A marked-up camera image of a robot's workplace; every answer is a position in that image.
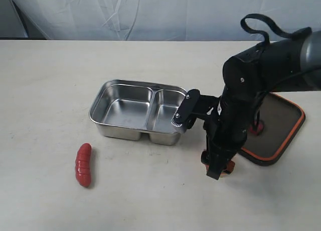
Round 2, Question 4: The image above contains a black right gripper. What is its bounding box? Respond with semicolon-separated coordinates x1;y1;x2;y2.
190;87;258;180

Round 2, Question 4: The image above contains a dark transparent box lid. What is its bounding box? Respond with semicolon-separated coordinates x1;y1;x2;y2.
238;93;305;166

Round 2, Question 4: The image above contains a red toy sausage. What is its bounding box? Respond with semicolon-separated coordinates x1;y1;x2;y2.
75;143;92;188

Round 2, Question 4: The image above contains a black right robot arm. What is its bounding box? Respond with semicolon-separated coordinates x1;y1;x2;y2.
177;28;320;179

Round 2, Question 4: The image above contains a stainless steel lunch box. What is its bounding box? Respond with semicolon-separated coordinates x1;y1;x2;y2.
89;79;187;146

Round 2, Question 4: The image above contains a white backdrop cloth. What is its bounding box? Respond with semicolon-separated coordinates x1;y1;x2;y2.
12;0;320;41

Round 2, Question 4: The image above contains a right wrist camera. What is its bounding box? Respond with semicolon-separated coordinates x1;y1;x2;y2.
171;89;200;133

